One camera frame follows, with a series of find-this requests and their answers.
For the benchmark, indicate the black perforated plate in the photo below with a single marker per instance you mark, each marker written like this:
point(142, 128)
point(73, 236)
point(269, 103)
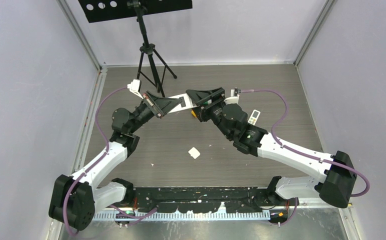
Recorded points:
point(107, 10)

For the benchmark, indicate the black tripod stand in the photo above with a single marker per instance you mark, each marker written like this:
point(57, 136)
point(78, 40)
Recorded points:
point(149, 49)

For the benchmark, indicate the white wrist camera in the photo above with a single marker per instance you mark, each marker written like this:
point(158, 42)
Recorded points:
point(135, 87)
point(233, 96)

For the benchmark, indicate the white remote with red keypad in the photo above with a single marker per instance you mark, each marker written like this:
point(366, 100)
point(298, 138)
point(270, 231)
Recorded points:
point(184, 103)

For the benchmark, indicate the white air conditioner remote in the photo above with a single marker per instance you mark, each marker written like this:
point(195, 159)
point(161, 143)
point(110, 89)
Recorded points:
point(254, 117)

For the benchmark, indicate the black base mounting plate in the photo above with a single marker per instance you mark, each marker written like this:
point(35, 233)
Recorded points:
point(200, 200)

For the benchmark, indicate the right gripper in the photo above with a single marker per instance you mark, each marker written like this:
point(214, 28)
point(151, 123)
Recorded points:
point(200, 97)

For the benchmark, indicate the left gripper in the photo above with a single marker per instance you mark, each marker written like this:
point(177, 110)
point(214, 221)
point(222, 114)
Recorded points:
point(161, 105)

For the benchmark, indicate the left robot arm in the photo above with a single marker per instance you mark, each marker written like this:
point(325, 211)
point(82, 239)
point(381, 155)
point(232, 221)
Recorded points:
point(77, 197)

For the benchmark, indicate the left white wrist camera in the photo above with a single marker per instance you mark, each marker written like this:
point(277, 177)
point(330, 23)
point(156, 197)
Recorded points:
point(135, 87)

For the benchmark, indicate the white battery cover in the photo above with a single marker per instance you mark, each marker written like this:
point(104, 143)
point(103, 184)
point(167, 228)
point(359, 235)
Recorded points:
point(194, 153)

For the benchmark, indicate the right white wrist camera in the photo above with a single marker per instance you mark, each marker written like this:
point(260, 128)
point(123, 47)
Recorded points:
point(233, 96)

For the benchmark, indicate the orange toy brick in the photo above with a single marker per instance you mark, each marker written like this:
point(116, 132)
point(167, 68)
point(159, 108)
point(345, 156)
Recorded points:
point(193, 114)

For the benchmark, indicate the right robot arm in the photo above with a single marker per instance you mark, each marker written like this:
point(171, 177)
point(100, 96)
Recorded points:
point(329, 177)

